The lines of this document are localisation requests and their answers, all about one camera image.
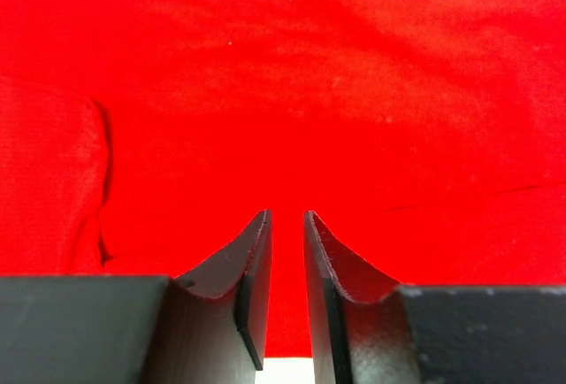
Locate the red t shirt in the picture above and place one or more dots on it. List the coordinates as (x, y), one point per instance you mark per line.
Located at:
(140, 136)

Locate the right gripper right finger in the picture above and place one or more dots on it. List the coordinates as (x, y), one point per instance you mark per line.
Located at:
(367, 327)

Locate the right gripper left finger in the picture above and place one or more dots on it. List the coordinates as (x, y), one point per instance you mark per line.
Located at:
(205, 326)

